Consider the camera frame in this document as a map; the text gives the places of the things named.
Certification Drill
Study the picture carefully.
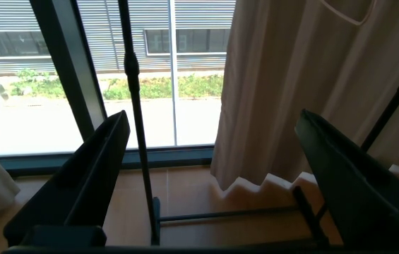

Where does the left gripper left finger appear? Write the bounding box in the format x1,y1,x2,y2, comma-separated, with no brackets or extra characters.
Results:
3,109,131,248

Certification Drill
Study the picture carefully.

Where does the window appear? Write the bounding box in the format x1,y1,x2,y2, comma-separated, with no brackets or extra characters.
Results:
0,0,237,177

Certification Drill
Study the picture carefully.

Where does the beige curtain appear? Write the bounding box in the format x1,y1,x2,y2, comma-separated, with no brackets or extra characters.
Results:
210,0,399,192

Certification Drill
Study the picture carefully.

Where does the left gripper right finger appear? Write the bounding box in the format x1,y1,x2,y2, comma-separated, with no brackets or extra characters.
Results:
294,108,399,248

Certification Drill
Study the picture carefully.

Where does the black clothes rack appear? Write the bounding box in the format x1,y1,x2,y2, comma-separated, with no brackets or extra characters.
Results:
117,0,399,248

